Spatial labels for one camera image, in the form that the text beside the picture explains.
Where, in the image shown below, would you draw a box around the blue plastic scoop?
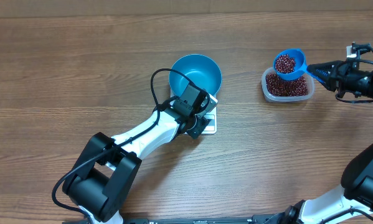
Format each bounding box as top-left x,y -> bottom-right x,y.
273,49 -> 324,83

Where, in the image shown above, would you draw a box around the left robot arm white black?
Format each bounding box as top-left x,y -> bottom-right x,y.
56,84 -> 218,223

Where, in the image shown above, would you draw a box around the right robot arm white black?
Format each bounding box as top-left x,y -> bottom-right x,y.
267,58 -> 373,223

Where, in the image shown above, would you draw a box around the white digital kitchen scale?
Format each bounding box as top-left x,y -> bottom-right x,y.
165,86 -> 217,137

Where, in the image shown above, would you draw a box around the beans in scoop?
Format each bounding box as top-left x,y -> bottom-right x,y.
275,54 -> 296,74

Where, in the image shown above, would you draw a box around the teal blue bowl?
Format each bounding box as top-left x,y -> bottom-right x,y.
169,54 -> 222,96

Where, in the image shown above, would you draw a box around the red adzuki beans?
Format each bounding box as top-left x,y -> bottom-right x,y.
265,73 -> 308,96

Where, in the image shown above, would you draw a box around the clear plastic container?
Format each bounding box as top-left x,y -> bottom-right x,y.
262,68 -> 314,103

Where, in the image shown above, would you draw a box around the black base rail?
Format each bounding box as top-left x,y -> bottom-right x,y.
61,213 -> 299,224

